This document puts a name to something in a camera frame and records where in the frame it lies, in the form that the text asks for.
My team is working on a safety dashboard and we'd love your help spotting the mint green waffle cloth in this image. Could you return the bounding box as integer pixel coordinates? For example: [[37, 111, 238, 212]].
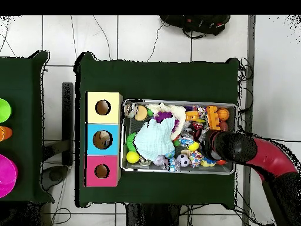
[[133, 116, 177, 162]]

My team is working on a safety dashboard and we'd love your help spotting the green spiky rubber ball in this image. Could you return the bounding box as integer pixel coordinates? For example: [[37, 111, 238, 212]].
[[126, 132, 138, 151]]

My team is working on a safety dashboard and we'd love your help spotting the wooden box with three holes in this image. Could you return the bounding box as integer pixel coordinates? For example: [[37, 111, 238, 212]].
[[83, 91, 123, 188]]

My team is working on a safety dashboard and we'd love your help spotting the purple spiky monster toy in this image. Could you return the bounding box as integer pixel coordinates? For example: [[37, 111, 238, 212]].
[[153, 111, 180, 133]]

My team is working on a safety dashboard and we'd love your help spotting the cream knitted cloth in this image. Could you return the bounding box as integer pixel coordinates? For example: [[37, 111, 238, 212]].
[[146, 102, 186, 141]]

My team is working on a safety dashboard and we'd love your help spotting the dark green table cloth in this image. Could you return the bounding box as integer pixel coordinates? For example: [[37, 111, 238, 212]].
[[73, 51, 240, 208], [0, 51, 55, 204]]

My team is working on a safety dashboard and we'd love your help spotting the small black white soccer ball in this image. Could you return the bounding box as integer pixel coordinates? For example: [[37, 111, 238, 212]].
[[176, 154, 190, 168]]

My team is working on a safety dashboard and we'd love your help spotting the long orange building block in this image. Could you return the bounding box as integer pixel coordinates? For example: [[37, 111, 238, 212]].
[[206, 105, 221, 131]]

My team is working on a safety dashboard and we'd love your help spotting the small orange basketball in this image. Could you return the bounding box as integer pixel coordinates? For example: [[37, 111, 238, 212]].
[[216, 108, 230, 121]]

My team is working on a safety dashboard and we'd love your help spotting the black upright panel on stand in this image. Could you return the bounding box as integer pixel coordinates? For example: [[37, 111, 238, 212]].
[[41, 82, 75, 191]]

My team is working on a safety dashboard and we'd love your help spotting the black backpack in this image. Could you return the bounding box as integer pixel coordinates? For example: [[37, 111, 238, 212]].
[[159, 15, 231, 38]]

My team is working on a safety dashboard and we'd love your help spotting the orange plastic cone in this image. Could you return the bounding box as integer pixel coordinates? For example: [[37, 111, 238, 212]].
[[0, 125, 13, 142]]

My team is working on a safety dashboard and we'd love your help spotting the green plastic cup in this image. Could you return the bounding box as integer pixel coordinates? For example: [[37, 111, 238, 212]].
[[0, 98, 12, 124]]

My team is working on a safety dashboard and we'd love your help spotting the magenta plastic bowl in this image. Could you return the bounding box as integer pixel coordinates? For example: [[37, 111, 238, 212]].
[[0, 154, 18, 198]]

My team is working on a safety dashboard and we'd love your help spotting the shallow wire mesh bin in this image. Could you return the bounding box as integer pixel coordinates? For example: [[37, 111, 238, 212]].
[[119, 98, 238, 175]]

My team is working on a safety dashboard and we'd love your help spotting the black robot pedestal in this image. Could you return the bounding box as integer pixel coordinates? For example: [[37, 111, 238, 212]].
[[125, 203, 182, 226]]

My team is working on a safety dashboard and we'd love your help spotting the black cable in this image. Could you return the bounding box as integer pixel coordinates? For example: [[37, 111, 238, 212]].
[[236, 124, 301, 144]]

